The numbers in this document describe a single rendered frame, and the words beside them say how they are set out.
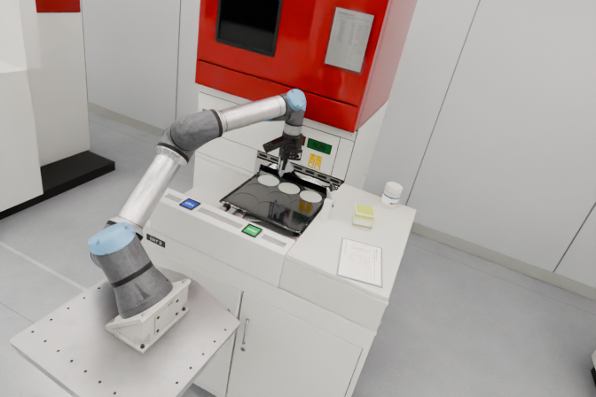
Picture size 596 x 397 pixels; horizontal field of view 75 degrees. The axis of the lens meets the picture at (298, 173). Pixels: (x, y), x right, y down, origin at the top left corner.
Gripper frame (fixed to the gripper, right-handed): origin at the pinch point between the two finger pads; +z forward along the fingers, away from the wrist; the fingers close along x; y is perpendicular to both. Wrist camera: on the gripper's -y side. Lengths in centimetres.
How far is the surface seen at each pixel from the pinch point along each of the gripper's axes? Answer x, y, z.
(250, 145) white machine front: 26.5, -8.1, -1.2
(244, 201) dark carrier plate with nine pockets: -10.9, -17.0, 7.4
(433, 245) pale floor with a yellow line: 60, 166, 98
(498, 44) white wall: 74, 164, -62
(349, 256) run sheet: -56, 10, 0
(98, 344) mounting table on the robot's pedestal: -67, -66, 15
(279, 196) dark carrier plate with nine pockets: -6.8, -0.5, 7.4
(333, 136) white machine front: 0.5, 21.9, -19.0
